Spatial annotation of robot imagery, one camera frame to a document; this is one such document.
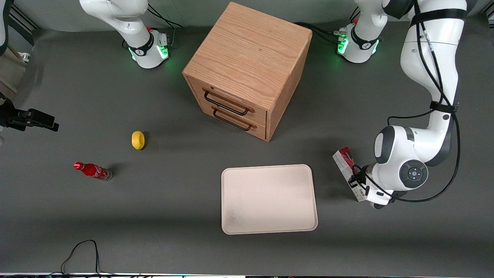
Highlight beige fabric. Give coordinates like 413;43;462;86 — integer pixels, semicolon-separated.
0;44;28;102

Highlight black right arm base cables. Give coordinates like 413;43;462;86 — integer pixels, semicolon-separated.
147;4;184;49

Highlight thin black looped cable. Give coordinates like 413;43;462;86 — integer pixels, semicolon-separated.
48;240;116;277

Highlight wooden drawer front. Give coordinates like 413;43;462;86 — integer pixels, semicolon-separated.
199;102;267;141
187;76;268;125

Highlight wooden two-drawer cabinet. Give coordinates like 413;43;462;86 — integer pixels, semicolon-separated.
182;2;313;142

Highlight cream plastic tray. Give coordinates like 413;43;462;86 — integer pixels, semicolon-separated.
221;164;318;235

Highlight black metal drawer handle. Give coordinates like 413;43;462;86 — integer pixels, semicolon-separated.
203;90;250;116
213;108;253;132

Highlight red cola bottle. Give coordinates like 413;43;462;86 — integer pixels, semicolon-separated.
73;161;113;181

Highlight black arm base cables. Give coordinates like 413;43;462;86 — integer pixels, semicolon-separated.
294;8;361;44
147;4;184;49

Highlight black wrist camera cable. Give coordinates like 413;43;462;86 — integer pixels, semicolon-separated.
349;0;462;203

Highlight red cookie box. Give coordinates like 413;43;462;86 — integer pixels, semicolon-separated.
332;147;368;203

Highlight black left arm base cables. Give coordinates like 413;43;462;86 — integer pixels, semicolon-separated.
294;8;361;44

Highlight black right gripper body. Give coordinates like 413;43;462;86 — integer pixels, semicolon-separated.
0;102;29;132

